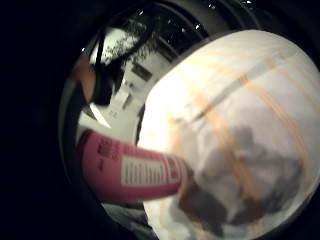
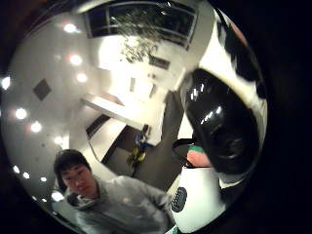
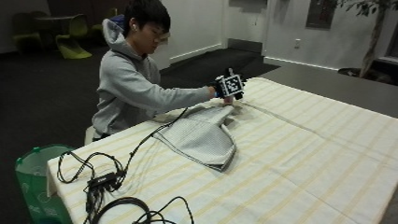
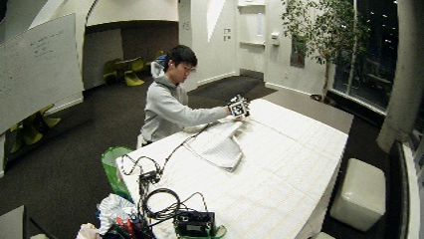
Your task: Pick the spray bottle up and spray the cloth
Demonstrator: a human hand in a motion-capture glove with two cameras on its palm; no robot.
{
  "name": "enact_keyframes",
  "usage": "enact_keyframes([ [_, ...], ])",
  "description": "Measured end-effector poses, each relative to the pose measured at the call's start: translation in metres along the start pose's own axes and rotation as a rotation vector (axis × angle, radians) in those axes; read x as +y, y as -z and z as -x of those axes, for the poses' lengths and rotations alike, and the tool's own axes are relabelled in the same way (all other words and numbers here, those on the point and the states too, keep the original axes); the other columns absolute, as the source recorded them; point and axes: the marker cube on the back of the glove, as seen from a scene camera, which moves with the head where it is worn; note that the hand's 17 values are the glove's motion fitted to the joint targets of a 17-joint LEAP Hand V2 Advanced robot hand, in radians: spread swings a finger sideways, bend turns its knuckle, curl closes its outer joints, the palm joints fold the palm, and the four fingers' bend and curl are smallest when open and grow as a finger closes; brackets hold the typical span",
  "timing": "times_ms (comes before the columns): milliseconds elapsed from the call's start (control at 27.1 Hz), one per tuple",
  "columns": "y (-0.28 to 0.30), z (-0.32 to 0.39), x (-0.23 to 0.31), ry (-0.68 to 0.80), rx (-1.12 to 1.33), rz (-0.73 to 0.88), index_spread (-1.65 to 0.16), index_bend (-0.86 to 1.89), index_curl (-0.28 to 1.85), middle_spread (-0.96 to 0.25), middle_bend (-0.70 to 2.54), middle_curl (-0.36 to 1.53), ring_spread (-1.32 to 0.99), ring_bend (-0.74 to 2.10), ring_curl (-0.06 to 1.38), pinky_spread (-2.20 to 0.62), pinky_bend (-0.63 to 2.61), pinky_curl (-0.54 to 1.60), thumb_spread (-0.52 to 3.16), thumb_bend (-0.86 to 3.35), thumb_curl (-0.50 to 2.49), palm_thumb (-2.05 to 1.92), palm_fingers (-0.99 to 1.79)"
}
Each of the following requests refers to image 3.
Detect grey fabric garment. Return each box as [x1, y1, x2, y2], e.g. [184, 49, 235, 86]
[152, 104, 238, 173]

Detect white marker cube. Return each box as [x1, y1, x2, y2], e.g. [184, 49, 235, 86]
[218, 74, 245, 97]

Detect cream yellow striped tablecloth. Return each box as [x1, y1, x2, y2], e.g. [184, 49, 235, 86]
[46, 77, 398, 224]

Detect eyeglasses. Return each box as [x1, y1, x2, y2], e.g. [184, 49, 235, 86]
[152, 31, 172, 42]

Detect the person in grey hoodie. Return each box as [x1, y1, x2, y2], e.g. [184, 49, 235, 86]
[90, 0, 217, 143]

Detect dark tree planter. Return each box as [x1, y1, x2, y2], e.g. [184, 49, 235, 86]
[337, 66, 398, 86]

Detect indoor tree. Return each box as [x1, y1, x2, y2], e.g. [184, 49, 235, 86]
[334, 0, 398, 78]

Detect lime green chair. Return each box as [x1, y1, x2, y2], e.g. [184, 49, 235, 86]
[11, 12, 45, 53]
[90, 7, 120, 35]
[53, 13, 93, 61]

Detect black hub box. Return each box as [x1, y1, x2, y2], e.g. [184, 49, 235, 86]
[85, 172, 121, 190]

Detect dark round table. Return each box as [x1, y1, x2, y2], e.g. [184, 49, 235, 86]
[33, 15, 77, 40]

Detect green shopping bag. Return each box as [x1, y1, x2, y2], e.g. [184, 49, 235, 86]
[13, 143, 77, 224]

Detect long black glove cable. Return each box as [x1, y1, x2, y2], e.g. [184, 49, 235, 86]
[122, 106, 190, 181]

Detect dark wall frame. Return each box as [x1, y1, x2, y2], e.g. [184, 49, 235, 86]
[305, 0, 338, 31]

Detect thin curly black cable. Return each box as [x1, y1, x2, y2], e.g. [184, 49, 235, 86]
[132, 195, 197, 224]

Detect thick black cable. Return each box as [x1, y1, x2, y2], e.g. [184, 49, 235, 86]
[89, 196, 154, 224]

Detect thin looped black cable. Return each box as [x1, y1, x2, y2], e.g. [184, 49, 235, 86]
[56, 150, 126, 185]

